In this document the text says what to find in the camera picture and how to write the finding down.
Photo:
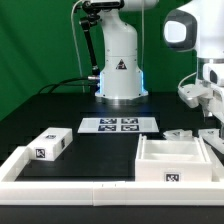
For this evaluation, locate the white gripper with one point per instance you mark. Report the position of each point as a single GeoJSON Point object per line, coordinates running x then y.
{"type": "Point", "coordinates": [210, 76]}

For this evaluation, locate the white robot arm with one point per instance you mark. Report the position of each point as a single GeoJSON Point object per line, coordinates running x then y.
{"type": "Point", "coordinates": [197, 25]}

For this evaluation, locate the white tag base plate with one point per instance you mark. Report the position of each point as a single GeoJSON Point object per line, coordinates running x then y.
{"type": "Point", "coordinates": [119, 125]}

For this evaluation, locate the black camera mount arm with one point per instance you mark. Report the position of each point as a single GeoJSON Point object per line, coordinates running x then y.
{"type": "Point", "coordinates": [87, 22]}

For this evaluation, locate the white cabinet door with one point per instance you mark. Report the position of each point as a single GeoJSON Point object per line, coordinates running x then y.
{"type": "Point", "coordinates": [211, 136]}
{"type": "Point", "coordinates": [178, 134]}

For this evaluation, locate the white cabinet top block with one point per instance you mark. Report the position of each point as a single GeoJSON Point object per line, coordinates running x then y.
{"type": "Point", "coordinates": [50, 144]}

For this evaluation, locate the white U-shaped fence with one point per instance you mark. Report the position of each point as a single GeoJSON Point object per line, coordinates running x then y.
{"type": "Point", "coordinates": [13, 192]}

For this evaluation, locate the white cabinet body box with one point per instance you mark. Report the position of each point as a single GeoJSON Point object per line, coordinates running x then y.
{"type": "Point", "coordinates": [172, 161]}

